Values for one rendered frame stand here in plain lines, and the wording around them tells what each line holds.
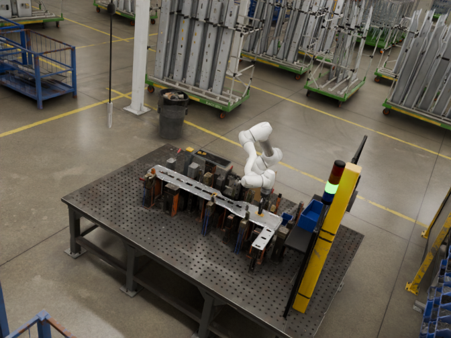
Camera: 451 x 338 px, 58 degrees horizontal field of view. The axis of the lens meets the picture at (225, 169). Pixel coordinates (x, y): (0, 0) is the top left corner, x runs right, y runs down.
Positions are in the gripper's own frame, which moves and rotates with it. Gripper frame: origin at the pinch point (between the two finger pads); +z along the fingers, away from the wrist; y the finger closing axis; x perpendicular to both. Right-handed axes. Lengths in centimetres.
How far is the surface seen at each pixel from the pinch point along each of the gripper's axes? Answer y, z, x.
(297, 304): 53, 29, 61
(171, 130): -222, 88, -233
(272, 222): 1.8, 5.2, 14.0
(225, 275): 54, 35, -1
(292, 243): 20.5, 2.2, 38.6
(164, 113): -217, 60, -247
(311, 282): 53, 3, 64
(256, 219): 7.7, 5.2, 0.8
